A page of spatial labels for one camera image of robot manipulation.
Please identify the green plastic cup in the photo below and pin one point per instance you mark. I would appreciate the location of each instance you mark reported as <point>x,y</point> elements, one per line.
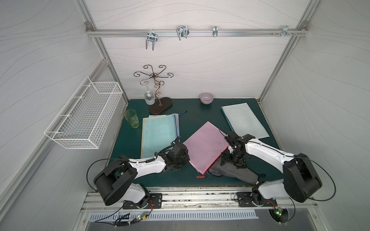
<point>131,117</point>

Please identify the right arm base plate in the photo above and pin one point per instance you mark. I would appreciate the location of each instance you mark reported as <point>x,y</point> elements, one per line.
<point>248,199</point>

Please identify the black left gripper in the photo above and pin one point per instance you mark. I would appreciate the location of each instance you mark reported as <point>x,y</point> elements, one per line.
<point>183,154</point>

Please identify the white wire basket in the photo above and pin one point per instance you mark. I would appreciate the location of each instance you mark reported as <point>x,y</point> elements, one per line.
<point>84,120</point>

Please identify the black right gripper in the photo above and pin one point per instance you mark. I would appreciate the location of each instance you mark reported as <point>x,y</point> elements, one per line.
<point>228,157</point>

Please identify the aluminium top cross rail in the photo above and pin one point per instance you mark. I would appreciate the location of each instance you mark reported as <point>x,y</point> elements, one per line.
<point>167,33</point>

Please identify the hanging wine glass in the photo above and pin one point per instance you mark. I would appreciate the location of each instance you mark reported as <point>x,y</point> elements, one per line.
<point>148,96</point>

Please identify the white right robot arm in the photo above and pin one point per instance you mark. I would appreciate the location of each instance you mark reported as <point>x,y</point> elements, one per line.
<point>300,179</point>

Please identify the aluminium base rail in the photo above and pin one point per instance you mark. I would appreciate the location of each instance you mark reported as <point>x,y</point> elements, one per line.
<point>178,198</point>

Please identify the grey blue microfibre cloth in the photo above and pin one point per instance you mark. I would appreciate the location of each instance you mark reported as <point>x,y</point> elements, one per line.
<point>229,170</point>

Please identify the blue zipper document bag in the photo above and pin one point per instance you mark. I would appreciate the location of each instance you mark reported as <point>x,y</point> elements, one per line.
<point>242,121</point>

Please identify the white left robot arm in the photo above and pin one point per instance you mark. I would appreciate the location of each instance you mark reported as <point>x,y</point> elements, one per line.
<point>116,180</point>

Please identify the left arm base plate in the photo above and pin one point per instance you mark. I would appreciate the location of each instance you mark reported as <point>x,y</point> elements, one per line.
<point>154,200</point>

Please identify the dark oval stand base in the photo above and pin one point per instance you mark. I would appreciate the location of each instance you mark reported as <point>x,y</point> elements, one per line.
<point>161,104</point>

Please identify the lilac ceramic bowl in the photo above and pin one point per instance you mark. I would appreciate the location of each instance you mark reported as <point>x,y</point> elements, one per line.
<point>206,98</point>

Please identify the white vent strip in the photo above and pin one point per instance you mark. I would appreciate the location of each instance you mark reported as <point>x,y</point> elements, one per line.
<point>178,215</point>

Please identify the teal mesh document bag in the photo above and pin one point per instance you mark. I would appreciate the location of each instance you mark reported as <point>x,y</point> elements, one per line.
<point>158,132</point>

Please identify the pink mesh document bag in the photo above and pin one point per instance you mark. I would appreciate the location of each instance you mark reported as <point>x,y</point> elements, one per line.
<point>205,147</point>

